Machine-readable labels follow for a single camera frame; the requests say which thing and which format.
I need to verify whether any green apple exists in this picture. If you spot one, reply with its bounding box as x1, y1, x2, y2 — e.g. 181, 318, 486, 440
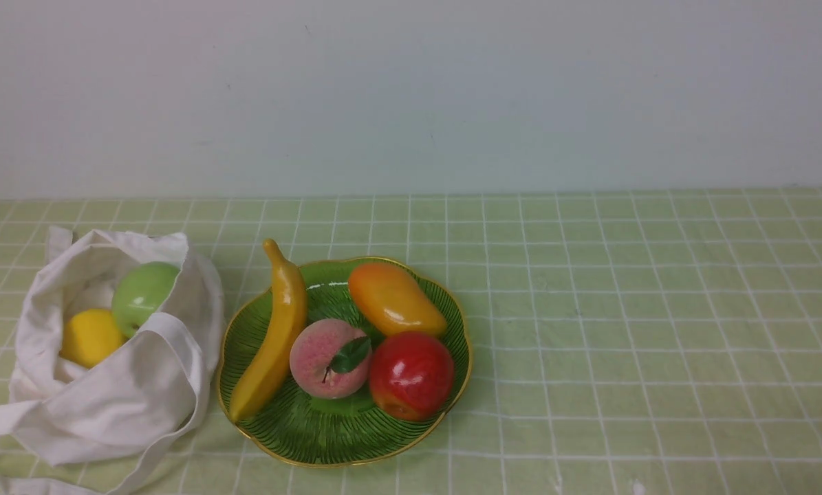
111, 262, 180, 339

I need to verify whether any white cloth bag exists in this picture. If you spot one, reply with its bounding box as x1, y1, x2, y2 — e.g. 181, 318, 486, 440
0, 225, 225, 494

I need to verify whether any orange mango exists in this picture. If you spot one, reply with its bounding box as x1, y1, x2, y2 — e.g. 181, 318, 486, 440
347, 262, 448, 338

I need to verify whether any red apple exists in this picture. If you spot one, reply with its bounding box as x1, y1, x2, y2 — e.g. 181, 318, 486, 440
369, 331, 455, 422

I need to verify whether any pink peach with leaf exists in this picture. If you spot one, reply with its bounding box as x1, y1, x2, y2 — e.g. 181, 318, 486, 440
289, 318, 371, 400

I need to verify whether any yellow banana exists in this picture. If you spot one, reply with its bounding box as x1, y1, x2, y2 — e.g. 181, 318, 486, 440
228, 239, 309, 424

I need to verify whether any green glass plate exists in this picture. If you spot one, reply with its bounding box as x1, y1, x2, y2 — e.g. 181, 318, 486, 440
237, 256, 474, 469

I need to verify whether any green checkered tablecloth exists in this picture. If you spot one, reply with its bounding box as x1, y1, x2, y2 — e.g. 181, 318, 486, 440
0, 189, 822, 494

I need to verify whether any yellow lemon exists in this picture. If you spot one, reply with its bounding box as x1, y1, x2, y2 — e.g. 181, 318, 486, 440
59, 308, 127, 369

